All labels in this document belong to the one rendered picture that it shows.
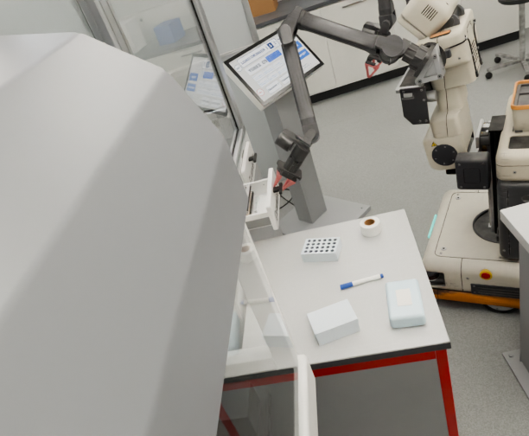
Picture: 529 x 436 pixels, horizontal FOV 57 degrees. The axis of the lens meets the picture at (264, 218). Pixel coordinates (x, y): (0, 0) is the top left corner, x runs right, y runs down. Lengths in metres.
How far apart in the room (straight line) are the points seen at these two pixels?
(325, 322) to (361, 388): 0.23
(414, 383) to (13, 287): 1.26
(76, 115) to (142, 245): 0.19
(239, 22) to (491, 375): 2.48
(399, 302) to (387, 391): 0.27
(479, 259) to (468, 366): 0.45
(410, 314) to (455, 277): 0.96
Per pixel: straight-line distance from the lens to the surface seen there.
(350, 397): 1.54
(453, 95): 2.10
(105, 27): 1.22
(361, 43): 1.87
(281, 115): 2.77
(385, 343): 1.39
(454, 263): 2.31
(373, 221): 1.75
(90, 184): 0.53
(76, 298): 0.44
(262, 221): 1.79
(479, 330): 2.40
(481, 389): 2.22
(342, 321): 1.40
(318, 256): 1.66
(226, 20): 3.37
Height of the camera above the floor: 1.83
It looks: 32 degrees down
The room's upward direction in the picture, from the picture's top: 20 degrees counter-clockwise
